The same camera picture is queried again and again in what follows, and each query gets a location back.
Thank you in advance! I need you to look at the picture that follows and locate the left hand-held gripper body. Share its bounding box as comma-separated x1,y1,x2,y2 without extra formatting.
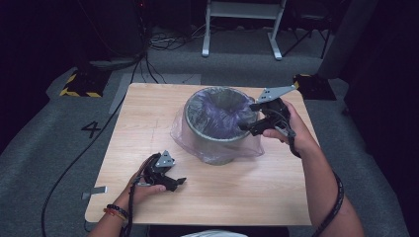
142,149,177,186

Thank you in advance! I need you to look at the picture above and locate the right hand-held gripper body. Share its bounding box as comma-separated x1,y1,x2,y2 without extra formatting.
255,84,297,131

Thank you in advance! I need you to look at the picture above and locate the purple plastic bag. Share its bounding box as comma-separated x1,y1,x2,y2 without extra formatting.
169,86,266,166

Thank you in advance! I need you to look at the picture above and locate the green plastic bin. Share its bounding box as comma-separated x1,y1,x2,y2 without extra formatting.
182,86,260,166

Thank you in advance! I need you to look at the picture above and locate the person's right hand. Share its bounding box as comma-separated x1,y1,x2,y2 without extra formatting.
262,99,319,159

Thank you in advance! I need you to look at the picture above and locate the person's left hand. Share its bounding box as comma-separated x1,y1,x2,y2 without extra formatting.
114,171,167,213

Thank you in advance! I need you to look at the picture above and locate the black yellow striped base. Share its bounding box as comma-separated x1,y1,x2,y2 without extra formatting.
58,68,112,99
293,73,338,102

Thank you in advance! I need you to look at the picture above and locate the person's white clothing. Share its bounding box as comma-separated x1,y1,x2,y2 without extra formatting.
181,229,250,237

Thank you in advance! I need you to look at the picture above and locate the grey tape strip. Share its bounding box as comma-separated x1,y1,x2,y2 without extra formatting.
81,186,109,200

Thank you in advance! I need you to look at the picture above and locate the black tripod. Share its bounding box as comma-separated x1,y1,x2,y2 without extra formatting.
282,13,334,59

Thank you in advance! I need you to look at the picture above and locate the grey pillar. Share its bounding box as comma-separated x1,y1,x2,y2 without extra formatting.
316,0,379,80

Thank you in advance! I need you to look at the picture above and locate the left hand-held gripper cable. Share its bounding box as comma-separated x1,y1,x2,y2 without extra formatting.
120,153,162,237

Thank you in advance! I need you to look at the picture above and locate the hand-held gripper cable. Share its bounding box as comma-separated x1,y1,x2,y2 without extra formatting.
270,108,346,237
120,153,162,237

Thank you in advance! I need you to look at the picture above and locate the beaded bracelet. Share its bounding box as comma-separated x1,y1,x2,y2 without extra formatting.
103,203,129,222

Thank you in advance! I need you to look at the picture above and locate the black floor cable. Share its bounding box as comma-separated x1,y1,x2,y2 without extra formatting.
41,48,147,237

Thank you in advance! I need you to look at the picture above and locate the white metal stand frame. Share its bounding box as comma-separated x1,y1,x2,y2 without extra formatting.
201,0,288,61

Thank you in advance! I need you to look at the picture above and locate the right hand-held gripper cable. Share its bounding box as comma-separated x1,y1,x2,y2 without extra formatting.
270,108,346,237

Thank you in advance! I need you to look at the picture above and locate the tangle of cables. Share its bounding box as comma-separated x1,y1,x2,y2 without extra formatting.
147,24,207,52

